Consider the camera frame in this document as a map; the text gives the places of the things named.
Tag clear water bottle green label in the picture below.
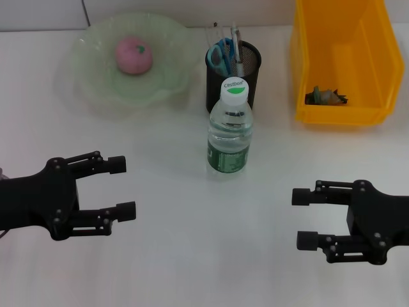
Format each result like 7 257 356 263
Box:
206 76 255 174

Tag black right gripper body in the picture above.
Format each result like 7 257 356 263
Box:
346 179 409 266

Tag pink peach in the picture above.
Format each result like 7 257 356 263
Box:
114 36 154 75

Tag silver ballpoint pen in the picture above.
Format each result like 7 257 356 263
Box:
230 24 245 77

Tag blue scissors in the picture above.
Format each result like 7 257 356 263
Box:
207 37 234 77

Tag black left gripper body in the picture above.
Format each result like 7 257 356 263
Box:
0 157 81 241

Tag black mesh pen holder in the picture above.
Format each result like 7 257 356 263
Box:
204 38 262 114

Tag yellow plastic bin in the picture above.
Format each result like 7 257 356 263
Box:
289 0 406 125

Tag green plastic wrapper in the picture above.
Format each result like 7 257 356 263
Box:
305 85 350 106

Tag green glass fruit plate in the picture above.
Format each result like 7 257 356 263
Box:
57 12 199 111

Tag clear plastic ruler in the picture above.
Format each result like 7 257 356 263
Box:
204 21 229 49

